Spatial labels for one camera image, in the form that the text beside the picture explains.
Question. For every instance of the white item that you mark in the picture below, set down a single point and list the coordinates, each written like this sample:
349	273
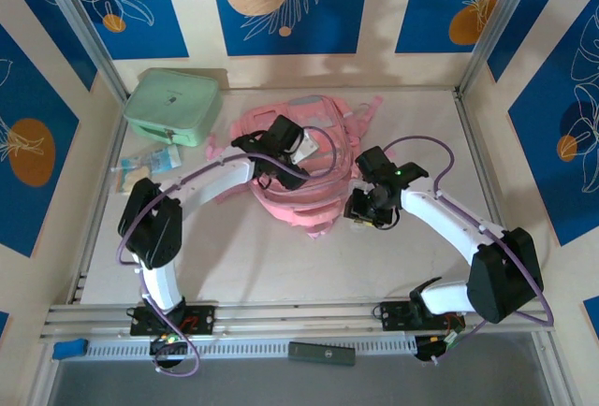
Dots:
308	146

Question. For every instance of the pink backpack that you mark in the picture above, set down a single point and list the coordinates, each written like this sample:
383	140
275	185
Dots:
299	200

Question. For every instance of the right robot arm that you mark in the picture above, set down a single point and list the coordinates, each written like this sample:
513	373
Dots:
444	219

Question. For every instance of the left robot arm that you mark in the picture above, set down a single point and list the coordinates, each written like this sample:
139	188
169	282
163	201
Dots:
210	186

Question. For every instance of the mint green zip case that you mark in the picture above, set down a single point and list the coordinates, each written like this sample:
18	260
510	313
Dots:
164	102

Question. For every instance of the clear plastic supplies bag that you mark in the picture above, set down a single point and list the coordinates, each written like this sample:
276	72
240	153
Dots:
135	174

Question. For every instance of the dark green flat device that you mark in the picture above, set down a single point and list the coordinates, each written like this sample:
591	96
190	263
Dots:
323	353

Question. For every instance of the blue foam block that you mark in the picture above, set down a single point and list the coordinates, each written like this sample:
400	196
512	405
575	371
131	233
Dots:
70	349

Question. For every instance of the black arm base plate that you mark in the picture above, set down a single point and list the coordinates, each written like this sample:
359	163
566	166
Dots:
393	316
201	319

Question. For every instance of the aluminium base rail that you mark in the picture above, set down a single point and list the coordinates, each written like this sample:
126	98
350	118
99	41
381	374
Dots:
299	319

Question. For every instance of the aluminium table edge rail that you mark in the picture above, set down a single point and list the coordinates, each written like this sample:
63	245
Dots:
90	237
477	144

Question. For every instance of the aluminium frame post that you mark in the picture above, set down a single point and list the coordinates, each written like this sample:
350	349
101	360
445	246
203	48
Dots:
83	27
499	27

